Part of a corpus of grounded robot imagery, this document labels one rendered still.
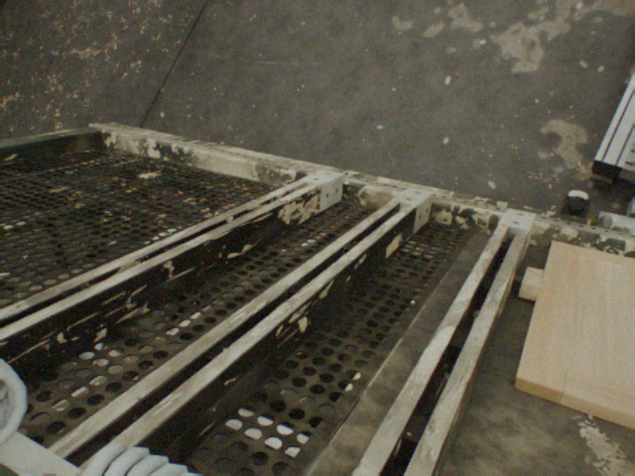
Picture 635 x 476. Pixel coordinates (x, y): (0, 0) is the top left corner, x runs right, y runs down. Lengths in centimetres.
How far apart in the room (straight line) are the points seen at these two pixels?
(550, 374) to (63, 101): 325
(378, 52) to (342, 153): 53
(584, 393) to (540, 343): 11
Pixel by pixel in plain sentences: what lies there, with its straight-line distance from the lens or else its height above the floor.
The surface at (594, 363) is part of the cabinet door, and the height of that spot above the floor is 128.
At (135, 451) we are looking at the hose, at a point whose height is 187.
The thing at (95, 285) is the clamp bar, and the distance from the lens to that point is 76.
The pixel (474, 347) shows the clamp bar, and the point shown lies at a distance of 66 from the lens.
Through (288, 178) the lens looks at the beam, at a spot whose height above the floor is 89.
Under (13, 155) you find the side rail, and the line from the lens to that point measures 168.
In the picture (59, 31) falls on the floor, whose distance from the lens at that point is 395.
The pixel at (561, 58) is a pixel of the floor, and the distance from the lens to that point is 248.
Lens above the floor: 209
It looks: 65 degrees down
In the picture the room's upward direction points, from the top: 55 degrees counter-clockwise
